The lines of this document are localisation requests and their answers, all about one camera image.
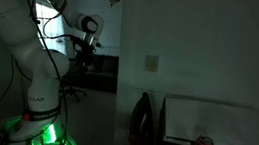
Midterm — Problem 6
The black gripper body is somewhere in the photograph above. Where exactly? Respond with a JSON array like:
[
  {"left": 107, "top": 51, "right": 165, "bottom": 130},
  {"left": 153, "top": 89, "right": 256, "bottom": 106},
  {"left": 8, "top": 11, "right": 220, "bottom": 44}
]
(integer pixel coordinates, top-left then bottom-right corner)
[{"left": 74, "top": 36, "right": 98, "bottom": 61}]

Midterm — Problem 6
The beige light switch plate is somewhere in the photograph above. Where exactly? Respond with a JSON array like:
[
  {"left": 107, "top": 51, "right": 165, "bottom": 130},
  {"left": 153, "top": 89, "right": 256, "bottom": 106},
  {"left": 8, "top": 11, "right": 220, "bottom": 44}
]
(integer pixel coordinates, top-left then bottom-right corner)
[{"left": 145, "top": 54, "right": 160, "bottom": 73}]

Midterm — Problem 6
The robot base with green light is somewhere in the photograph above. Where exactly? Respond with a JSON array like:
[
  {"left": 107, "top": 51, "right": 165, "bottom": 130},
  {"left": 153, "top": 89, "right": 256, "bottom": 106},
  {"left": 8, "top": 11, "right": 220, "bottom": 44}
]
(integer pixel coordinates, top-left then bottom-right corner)
[{"left": 0, "top": 112, "right": 90, "bottom": 145}]

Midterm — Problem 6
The dark sofa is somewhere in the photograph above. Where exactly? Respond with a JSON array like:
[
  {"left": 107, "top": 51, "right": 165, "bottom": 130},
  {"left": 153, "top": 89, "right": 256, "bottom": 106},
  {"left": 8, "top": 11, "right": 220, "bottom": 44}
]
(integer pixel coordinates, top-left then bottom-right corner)
[{"left": 65, "top": 50, "right": 121, "bottom": 94}]

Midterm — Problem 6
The black office chair base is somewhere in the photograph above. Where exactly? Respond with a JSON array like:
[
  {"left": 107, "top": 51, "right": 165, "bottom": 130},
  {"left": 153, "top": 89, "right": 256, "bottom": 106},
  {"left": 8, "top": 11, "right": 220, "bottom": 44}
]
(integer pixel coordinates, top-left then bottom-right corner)
[{"left": 58, "top": 85, "right": 89, "bottom": 104}]

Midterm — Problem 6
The bright daylight window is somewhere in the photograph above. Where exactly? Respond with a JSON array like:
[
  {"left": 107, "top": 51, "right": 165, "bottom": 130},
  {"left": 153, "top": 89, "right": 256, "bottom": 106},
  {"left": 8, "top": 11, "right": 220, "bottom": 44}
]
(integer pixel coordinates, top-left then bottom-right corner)
[{"left": 28, "top": 0, "right": 74, "bottom": 56}]

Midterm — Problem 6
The large white paper sheet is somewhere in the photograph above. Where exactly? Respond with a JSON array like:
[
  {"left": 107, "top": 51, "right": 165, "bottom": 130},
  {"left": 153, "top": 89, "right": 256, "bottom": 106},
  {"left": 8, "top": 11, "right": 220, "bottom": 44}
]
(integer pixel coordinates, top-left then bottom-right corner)
[{"left": 158, "top": 96, "right": 259, "bottom": 145}]

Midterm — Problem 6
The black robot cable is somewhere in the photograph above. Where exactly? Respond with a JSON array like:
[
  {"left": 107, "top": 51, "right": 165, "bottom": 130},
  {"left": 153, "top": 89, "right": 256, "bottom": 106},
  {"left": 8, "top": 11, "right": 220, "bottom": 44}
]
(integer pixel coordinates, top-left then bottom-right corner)
[{"left": 0, "top": 0, "right": 90, "bottom": 145}]

